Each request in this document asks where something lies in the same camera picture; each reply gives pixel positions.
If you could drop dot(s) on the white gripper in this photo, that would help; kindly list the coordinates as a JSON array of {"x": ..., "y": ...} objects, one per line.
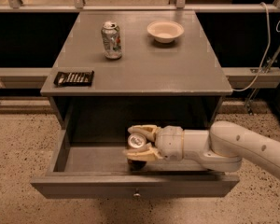
[{"x": 170, "y": 140}]

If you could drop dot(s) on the orange soda can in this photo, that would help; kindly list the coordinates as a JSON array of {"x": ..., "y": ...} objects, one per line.
[{"x": 136, "y": 143}]

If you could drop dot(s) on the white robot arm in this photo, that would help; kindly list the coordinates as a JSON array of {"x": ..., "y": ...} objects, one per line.
[{"x": 220, "y": 148}]

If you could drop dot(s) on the metal drawer knob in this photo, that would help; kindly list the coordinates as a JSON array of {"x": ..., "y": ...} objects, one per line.
[{"x": 137, "y": 194}]

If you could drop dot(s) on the open grey drawer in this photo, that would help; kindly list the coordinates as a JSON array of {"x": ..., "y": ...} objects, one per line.
[{"x": 81, "y": 168}]

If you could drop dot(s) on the silver green soda can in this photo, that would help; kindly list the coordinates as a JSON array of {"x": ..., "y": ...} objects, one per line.
[{"x": 111, "y": 40}]

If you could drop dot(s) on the grey cabinet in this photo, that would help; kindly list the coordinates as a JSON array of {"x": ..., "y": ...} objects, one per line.
[{"x": 186, "y": 67}]

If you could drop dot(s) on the black snack packet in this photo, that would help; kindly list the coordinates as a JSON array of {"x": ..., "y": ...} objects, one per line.
[{"x": 67, "y": 79}]

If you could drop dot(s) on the metal stand rod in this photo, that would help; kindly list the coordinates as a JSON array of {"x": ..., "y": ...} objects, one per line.
[{"x": 251, "y": 97}]

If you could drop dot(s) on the white bowl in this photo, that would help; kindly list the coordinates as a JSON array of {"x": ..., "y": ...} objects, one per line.
[{"x": 165, "y": 31}]

